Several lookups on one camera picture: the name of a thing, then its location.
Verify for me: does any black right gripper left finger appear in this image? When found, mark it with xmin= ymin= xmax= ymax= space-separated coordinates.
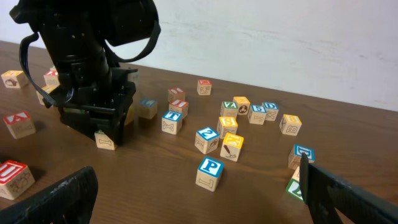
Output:
xmin=1 ymin=166 xmax=98 ymax=224

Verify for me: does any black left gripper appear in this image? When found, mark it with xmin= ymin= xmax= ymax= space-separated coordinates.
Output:
xmin=56 ymin=61 xmax=138 ymax=145

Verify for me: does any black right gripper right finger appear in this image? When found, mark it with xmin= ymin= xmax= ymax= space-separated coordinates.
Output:
xmin=299 ymin=154 xmax=397 ymax=223

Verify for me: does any green R wooden block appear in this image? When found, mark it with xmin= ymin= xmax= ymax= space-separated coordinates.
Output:
xmin=95 ymin=130 xmax=118 ymax=151

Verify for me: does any red U block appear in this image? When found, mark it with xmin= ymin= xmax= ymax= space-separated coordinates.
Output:
xmin=0 ymin=160 xmax=35 ymax=200

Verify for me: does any yellow block beside B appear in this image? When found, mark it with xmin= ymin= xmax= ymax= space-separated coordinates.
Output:
xmin=124 ymin=104 xmax=134 ymax=126

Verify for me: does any blue L wooden block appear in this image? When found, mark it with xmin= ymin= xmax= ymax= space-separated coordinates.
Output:
xmin=139 ymin=99 xmax=157 ymax=119

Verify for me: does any green white Z block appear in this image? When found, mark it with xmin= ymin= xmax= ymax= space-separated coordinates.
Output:
xmin=285 ymin=167 xmax=303 ymax=202

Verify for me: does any blue T wooden block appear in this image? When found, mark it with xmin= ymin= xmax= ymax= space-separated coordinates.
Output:
xmin=161 ymin=110 xmax=183 ymax=134

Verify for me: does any blue D block right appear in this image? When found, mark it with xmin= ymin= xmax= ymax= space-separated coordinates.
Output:
xmin=287 ymin=144 xmax=315 ymax=170

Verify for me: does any blue d block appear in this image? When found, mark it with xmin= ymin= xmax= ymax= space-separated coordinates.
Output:
xmin=287 ymin=144 xmax=315 ymax=170
xmin=262 ymin=101 xmax=279 ymax=121

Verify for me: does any red I block lower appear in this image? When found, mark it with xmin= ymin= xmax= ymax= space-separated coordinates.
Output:
xmin=169 ymin=100 xmax=189 ymax=119

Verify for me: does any red i block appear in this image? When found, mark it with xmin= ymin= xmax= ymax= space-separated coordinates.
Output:
xmin=169 ymin=100 xmax=189 ymax=119
xmin=167 ymin=87 xmax=186 ymax=103

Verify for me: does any red A wooden block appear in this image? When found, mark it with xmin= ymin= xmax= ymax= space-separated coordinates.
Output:
xmin=3 ymin=111 xmax=36 ymax=139

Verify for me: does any red I block upper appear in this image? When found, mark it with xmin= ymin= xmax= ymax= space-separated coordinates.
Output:
xmin=167 ymin=87 xmax=186 ymax=103

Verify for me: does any yellow 8 wooden block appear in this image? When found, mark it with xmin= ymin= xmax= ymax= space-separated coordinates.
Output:
xmin=279 ymin=114 xmax=302 ymax=136

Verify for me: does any yellow G wooden block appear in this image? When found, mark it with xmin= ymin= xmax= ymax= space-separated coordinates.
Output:
xmin=1 ymin=70 xmax=29 ymax=89

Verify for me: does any blue 2 wooden block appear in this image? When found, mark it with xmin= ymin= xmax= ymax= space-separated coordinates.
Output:
xmin=194 ymin=126 xmax=220 ymax=154

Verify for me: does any red block far back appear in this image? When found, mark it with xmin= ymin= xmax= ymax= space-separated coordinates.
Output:
xmin=197 ymin=79 xmax=212 ymax=95

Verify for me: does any blue P wooden block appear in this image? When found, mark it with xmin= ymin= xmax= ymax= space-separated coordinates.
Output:
xmin=195 ymin=156 xmax=224 ymax=192

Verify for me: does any yellow block mid right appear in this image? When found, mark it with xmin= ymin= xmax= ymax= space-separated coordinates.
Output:
xmin=217 ymin=116 xmax=238 ymax=139

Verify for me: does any blue D block upper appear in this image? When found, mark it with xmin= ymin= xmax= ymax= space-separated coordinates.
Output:
xmin=262 ymin=101 xmax=279 ymax=121

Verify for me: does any green Z wooden block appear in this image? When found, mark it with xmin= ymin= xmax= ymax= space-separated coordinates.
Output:
xmin=220 ymin=101 xmax=238 ymax=118

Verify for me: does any yellow hammer wooden block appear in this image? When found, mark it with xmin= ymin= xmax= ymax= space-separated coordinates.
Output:
xmin=220 ymin=133 xmax=244 ymax=162

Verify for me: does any blue 5 wooden block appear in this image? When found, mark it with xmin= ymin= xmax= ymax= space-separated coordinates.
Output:
xmin=248 ymin=105 xmax=267 ymax=125

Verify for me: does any yellow block behind Z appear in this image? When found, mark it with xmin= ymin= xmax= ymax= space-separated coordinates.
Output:
xmin=233 ymin=96 xmax=251 ymax=115

